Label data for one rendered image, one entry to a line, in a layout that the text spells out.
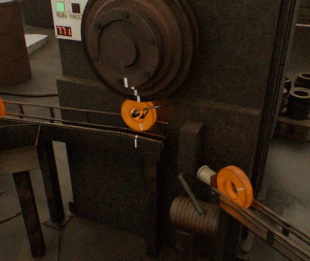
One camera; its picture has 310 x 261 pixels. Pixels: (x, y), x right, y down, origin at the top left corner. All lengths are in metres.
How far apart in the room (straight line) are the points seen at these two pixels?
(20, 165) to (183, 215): 0.73
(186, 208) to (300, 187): 1.27
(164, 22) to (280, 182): 1.62
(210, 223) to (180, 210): 0.13
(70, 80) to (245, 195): 0.98
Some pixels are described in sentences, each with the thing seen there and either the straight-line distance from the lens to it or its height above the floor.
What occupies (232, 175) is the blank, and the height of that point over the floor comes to 0.77.
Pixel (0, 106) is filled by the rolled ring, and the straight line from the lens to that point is 2.00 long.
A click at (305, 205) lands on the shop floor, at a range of 2.40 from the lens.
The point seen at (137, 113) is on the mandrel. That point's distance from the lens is 1.43.
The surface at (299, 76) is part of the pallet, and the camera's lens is 3.50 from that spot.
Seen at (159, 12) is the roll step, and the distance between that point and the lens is 1.24.
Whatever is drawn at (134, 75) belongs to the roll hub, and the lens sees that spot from 1.28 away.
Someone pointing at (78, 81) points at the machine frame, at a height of 0.87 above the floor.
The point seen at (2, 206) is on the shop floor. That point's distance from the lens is 2.40.
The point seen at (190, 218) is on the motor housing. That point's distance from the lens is 1.41.
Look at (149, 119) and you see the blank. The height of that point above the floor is 0.80.
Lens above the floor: 1.47
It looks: 29 degrees down
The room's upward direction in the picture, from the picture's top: straight up
